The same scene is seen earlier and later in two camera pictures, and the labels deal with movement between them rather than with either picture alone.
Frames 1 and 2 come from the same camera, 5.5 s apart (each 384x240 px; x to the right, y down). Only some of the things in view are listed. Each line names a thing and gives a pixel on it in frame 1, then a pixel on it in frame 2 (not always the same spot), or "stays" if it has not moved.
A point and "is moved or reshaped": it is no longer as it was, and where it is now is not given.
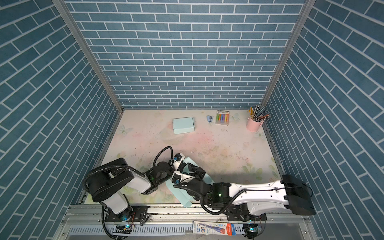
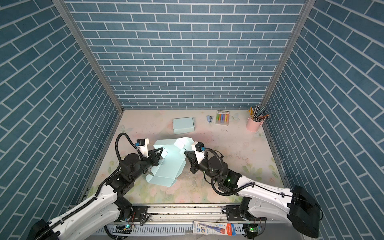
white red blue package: (214, 228) stays
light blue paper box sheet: (183, 125) stays
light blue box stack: (184, 197) is moved or reshaped
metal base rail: (92, 214) stays
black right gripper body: (207, 202) → (206, 167)
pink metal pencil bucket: (253, 126) stays
